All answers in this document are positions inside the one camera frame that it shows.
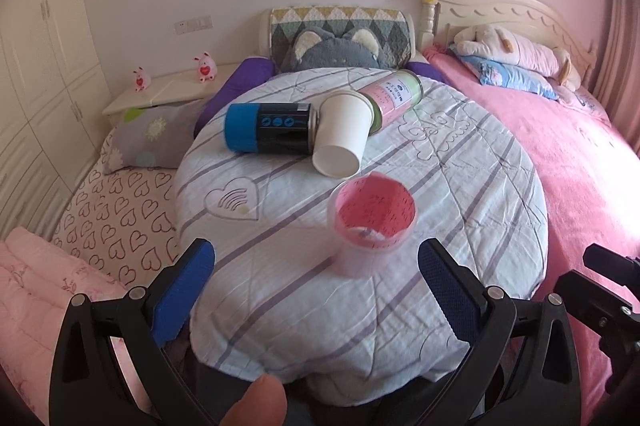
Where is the diamond patterned chair cover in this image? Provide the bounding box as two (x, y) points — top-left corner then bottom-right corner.
(270, 6), (413, 70)

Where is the blue printed pillow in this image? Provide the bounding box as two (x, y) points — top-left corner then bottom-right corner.
(457, 54), (560, 101)

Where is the translucent pink plastic cup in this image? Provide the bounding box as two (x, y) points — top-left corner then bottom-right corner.
(327, 173), (420, 278)

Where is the black can with blue cap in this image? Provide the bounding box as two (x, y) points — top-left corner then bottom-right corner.
(224, 102), (321, 155)

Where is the pink and green can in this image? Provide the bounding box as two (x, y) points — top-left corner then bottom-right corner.
(356, 69), (426, 137)

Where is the person's left hand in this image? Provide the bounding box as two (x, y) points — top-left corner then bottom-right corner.
(233, 373), (289, 426)

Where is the striped white tablecloth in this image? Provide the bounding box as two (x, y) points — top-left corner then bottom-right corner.
(172, 66), (548, 394)

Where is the grey flower print pillow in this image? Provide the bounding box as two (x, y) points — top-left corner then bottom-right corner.
(100, 99), (211, 174)

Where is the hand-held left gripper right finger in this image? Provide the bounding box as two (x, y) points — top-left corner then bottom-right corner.
(417, 239), (584, 426)

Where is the pink bedspread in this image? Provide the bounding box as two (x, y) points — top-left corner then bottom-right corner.
(424, 46), (640, 426)

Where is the wall switch panel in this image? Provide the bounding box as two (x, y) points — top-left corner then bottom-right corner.
(174, 17), (213, 32)

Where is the heart print bed sheet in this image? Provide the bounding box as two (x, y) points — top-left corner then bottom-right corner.
(50, 156), (183, 287)

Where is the white paper cup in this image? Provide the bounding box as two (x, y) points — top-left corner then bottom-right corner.
(312, 90), (376, 179)

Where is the purple cushion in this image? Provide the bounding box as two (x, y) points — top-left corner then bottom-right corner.
(194, 58), (276, 137)
(402, 61), (451, 84)

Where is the large pink rabbit toy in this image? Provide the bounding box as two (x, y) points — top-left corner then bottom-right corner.
(194, 51), (218, 83)

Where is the grey cat face cushion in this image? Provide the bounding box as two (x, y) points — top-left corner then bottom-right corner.
(280, 26), (393, 72)

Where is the cream wooden headboard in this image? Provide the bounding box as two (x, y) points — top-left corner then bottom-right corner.
(420, 0), (598, 80)

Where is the white wardrobe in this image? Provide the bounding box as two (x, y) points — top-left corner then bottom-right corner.
(0, 0), (111, 237)

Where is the pink curtain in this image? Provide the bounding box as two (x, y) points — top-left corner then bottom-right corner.
(592, 0), (640, 157)

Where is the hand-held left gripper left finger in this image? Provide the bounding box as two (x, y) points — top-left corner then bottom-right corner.
(48, 237), (218, 426)

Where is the white and pink plush toy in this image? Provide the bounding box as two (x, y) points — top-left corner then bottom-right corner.
(452, 26), (582, 87)

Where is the pale pink quilt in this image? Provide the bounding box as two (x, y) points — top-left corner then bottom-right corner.
(0, 226), (132, 426)

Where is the white nightstand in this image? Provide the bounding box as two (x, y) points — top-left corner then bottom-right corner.
(102, 62), (246, 117)

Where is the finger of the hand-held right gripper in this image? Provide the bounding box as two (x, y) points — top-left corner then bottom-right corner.
(551, 270), (640, 399)
(583, 243), (640, 303)

